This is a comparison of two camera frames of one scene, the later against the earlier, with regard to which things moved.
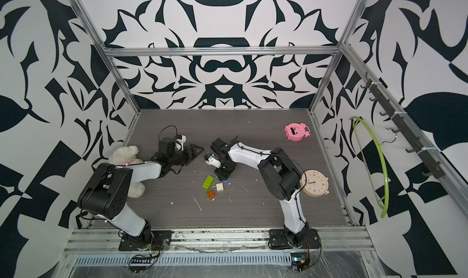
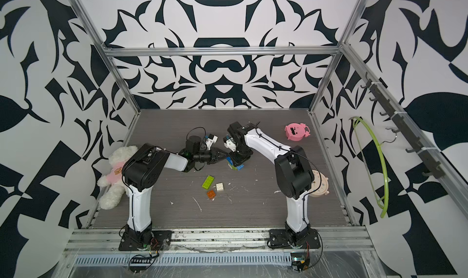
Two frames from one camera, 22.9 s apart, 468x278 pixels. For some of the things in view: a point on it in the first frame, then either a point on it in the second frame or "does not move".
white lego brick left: (219, 186) does not move
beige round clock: (317, 185) does not move
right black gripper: (221, 175) -> (236, 160)
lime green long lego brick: (208, 182) does not move
